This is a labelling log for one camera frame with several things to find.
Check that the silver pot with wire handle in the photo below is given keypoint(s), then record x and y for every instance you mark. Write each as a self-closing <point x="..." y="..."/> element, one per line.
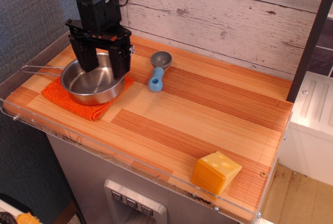
<point x="86" y="88"/>

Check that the silver dispenser panel with buttons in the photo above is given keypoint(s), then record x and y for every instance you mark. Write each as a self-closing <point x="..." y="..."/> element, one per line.
<point x="129" y="206"/>

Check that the orange cloth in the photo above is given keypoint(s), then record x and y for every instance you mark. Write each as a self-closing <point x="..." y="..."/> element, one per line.
<point x="55" y="93"/>

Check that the yellow toy cheese wedge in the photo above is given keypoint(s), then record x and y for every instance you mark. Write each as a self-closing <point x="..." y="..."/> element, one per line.
<point x="214" y="172"/>

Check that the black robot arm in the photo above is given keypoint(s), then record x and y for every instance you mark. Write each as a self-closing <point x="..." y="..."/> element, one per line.
<point x="99" y="27"/>

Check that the grey scoop blue handle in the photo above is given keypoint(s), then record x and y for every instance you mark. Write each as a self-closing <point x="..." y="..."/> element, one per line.
<point x="161" y="61"/>

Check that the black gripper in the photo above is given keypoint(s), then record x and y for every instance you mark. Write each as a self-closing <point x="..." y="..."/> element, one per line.
<point x="99" y="26"/>

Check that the clear acrylic table guard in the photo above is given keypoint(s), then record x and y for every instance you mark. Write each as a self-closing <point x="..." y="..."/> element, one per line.
<point x="207" y="103"/>

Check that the dark right shelf post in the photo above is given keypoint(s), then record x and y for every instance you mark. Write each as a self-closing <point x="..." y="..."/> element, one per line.
<point x="315" y="32"/>

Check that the orange black object bottom left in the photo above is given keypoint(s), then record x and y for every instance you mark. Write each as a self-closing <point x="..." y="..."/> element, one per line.
<point x="25" y="218"/>

